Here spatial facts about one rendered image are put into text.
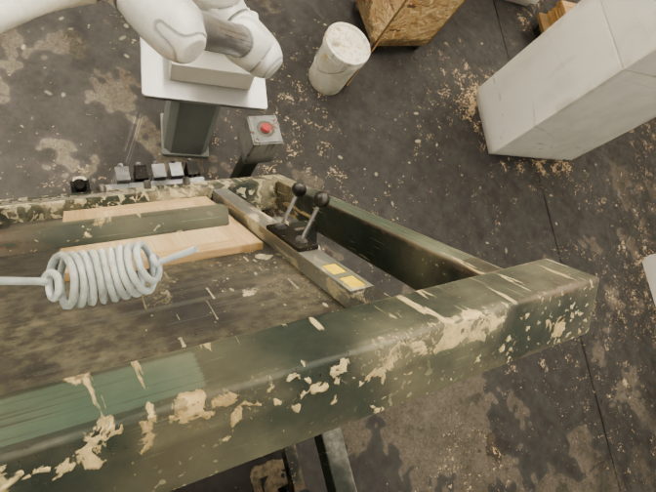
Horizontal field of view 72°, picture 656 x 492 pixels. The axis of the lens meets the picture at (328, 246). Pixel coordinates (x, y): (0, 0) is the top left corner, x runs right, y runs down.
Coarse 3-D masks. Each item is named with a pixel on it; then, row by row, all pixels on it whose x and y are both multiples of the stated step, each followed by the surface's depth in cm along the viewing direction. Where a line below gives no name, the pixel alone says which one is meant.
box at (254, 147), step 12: (252, 120) 170; (264, 120) 172; (276, 120) 174; (240, 132) 179; (252, 132) 168; (264, 132) 170; (276, 132) 172; (240, 144) 181; (252, 144) 169; (264, 144) 170; (276, 144) 173; (252, 156) 177; (264, 156) 180
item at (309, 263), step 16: (224, 192) 154; (240, 208) 134; (256, 208) 134; (256, 224) 121; (272, 224) 119; (272, 240) 111; (288, 256) 104; (304, 256) 96; (320, 256) 96; (304, 272) 97; (320, 272) 89; (352, 272) 87; (336, 288) 84; (352, 288) 81; (368, 288) 81; (352, 304) 81
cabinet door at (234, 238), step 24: (72, 216) 134; (96, 216) 135; (120, 240) 114; (144, 240) 114; (168, 240) 114; (192, 240) 113; (216, 240) 113; (240, 240) 112; (144, 264) 100; (168, 264) 102
